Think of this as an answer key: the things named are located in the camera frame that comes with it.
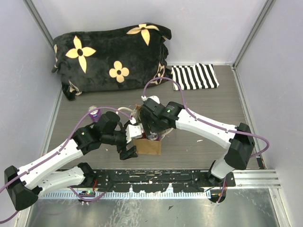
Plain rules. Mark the purple soda can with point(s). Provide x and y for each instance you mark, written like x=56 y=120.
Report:
x=154 y=137

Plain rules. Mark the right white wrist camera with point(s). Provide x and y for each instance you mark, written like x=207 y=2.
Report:
x=154 y=98

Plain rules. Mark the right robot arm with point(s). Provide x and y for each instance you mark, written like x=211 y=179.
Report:
x=237 y=140

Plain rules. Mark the black white striped cloth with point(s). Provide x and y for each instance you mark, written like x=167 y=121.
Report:
x=193 y=77

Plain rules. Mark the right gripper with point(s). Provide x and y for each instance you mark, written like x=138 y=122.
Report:
x=145 y=120

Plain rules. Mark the aluminium rail frame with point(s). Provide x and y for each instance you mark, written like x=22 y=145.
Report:
x=242 y=180

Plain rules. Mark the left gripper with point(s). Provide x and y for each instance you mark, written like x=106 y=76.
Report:
x=124 y=153

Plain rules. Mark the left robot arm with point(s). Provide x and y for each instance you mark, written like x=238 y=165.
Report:
x=26 y=184

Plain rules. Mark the black floral plush blanket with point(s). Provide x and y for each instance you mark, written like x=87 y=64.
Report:
x=131 y=57

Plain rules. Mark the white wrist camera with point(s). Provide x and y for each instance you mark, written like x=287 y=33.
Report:
x=134 y=130
x=154 y=98

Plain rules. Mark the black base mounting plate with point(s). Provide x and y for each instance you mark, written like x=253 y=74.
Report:
x=152 y=180

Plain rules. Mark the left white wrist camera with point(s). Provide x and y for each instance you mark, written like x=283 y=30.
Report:
x=134 y=130

